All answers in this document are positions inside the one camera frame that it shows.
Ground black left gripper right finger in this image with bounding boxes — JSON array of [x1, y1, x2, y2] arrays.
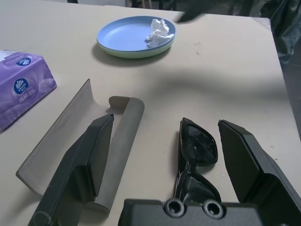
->
[[218, 119, 301, 226]]

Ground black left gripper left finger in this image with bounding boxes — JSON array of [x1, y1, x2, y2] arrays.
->
[[28, 113, 115, 226]]

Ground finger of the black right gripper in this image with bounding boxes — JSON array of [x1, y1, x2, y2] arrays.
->
[[174, 9, 207, 24]]

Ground grey glasses case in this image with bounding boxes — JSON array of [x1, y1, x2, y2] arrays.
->
[[16, 79, 145, 215]]

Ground white tissue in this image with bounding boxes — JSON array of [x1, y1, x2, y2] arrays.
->
[[144, 18, 175, 48]]

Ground black sunglasses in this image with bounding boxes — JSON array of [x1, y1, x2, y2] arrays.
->
[[173, 117, 222, 205]]

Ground blue plate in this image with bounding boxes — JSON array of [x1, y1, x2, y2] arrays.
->
[[96, 16, 177, 51]]

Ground purple tissue box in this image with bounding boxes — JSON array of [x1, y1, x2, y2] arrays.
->
[[0, 49, 58, 132]]

